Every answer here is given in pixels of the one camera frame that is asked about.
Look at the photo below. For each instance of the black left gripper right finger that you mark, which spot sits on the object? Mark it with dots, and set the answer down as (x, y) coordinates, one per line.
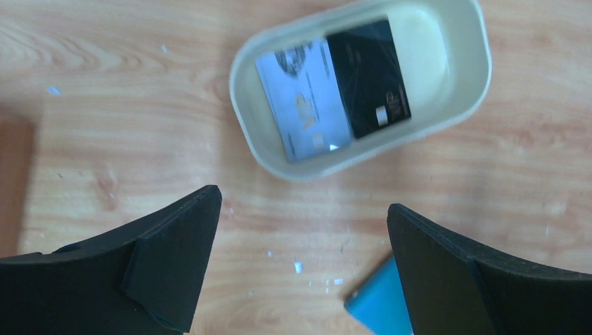
(453, 284)

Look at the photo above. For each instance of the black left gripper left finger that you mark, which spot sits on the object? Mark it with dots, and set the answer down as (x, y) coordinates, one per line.
(144, 277)

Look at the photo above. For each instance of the blue leather card holder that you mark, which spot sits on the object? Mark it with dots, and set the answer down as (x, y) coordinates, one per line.
(378, 302)

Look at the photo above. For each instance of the cream oval plastic tray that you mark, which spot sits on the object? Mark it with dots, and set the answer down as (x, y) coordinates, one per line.
(445, 60)

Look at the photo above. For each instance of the black VIP card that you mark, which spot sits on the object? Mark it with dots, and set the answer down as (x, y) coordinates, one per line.
(369, 77)

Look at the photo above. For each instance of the white VIP card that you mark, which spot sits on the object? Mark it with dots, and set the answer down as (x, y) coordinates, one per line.
(303, 94)

